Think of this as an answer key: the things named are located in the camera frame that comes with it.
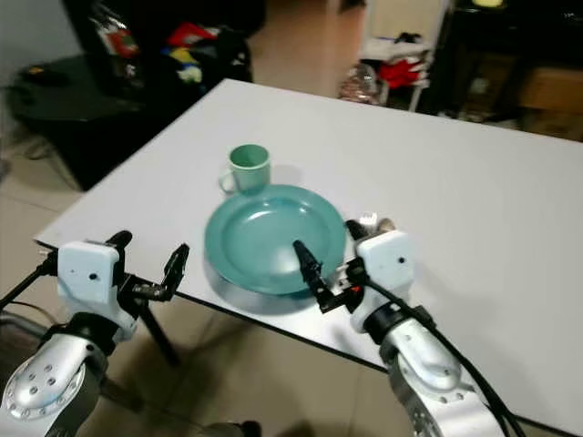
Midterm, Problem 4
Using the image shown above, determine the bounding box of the black table leg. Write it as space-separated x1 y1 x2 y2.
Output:
137 305 184 368

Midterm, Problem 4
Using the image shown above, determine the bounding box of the green round plate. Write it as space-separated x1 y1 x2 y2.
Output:
204 184 348 296

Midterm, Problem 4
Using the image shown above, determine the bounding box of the black low round table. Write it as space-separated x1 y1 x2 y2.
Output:
5 53 169 191

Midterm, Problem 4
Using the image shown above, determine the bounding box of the patterned plastic bag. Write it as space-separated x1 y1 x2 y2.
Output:
338 66 383 107

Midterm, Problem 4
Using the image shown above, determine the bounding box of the red cloth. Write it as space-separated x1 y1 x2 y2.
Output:
377 56 430 90

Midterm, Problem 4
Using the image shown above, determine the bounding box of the red printed bag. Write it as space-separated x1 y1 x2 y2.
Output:
95 4 143 58

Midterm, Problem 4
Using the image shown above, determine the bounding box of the colourful cloth pile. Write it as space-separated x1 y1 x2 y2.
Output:
163 22 243 84

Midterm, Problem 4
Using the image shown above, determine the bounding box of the white chair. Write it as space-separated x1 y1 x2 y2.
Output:
355 0 453 113

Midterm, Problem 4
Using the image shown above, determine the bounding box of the brown cardboard box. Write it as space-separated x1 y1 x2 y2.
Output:
518 66 583 143

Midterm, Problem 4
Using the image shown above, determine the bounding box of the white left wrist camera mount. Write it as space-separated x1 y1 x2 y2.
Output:
57 240 131 330

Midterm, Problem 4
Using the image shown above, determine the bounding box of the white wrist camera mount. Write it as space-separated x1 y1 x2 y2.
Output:
57 240 131 330
350 230 416 334

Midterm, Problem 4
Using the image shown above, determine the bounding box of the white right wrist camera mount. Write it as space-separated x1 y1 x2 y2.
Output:
350 230 416 334

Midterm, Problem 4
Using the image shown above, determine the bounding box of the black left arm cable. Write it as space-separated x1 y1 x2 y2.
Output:
0 255 61 310

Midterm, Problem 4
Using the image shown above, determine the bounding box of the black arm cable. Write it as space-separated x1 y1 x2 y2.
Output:
0 255 61 310
364 276 527 437

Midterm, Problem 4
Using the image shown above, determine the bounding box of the green cup with handle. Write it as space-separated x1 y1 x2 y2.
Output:
219 143 272 196

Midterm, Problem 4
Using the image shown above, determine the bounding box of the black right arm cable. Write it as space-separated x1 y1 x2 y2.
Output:
364 276 527 437

